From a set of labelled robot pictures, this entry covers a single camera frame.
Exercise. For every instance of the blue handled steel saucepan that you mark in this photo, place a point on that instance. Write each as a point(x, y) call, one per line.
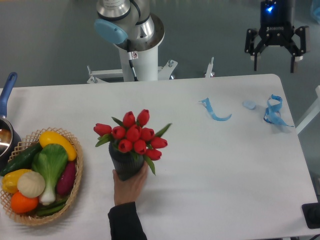
point(9, 138)

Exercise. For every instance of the orange fruit toy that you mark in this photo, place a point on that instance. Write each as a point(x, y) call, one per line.
point(21, 204)

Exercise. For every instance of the green bok choy toy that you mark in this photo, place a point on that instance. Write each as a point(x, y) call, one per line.
point(50, 164)

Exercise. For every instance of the blue knotted ribbon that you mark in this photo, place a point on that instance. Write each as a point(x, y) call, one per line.
point(272, 113)

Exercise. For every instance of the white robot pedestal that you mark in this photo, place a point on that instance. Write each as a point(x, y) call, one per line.
point(135, 66)

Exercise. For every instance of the purple sweet potato toy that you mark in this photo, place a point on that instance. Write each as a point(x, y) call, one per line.
point(67, 179)

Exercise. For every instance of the black device at edge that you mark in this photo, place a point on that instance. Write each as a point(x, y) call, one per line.
point(311, 212)

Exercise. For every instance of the light blue small cap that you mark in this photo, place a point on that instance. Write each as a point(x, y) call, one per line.
point(248, 104)

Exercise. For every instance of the blue curved ribbon strip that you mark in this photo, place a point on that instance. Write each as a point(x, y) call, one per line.
point(207, 104)

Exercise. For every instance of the white frame at right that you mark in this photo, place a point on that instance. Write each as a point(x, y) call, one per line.
point(309, 114)

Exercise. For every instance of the dark sleeved forearm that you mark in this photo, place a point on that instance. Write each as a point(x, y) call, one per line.
point(125, 223)

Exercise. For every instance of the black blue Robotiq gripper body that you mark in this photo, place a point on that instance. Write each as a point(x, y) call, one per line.
point(276, 23)

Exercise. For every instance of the person's bare hand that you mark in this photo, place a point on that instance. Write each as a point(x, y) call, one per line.
point(129, 190)

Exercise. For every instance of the dark grey ribbed vase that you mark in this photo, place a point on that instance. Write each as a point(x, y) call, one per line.
point(125, 164)

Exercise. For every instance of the yellow squash toy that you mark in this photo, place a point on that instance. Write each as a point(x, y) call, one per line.
point(52, 137)

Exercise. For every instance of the green cucumber toy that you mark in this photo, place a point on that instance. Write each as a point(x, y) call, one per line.
point(23, 160)

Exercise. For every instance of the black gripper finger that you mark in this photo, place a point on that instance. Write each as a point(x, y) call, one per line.
point(297, 52)
point(250, 48)

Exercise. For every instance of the yellow bell pepper toy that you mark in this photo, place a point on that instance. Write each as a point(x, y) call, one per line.
point(10, 180)

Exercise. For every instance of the green pea pods toy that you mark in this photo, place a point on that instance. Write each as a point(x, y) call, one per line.
point(51, 209)

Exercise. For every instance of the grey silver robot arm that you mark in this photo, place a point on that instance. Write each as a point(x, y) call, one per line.
point(131, 26)

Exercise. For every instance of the red tulip bouquet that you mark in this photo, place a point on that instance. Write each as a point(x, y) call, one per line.
point(132, 136)

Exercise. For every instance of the woven wicker basket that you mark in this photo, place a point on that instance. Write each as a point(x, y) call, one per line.
point(33, 220)

